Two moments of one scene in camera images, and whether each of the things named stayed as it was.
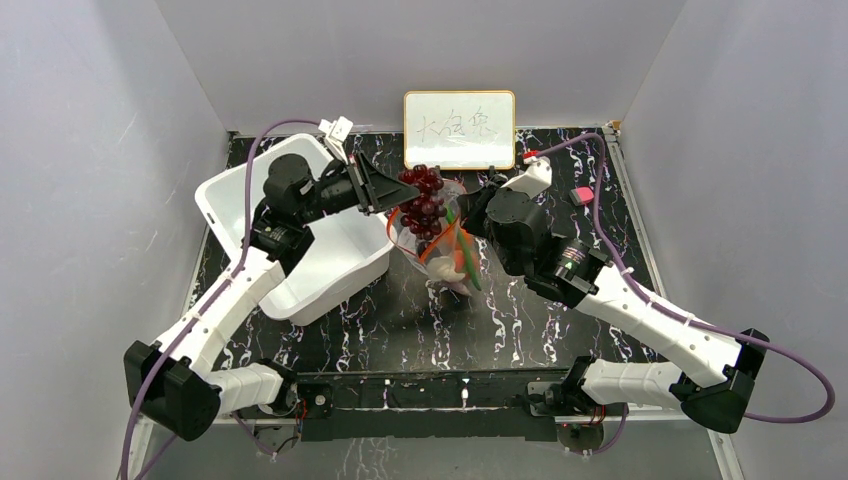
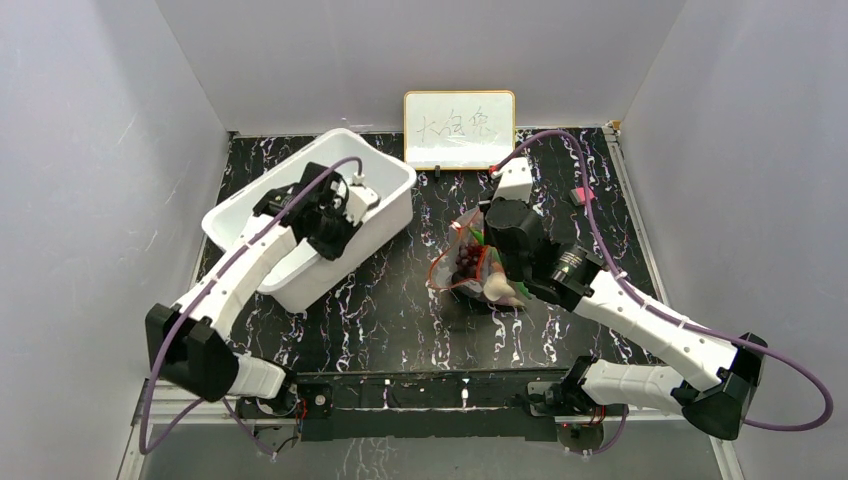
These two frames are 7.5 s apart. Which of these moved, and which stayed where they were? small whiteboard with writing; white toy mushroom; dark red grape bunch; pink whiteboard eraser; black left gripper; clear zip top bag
Moved: dark red grape bunch; clear zip top bag; black left gripper; white toy mushroom
Stayed: small whiteboard with writing; pink whiteboard eraser
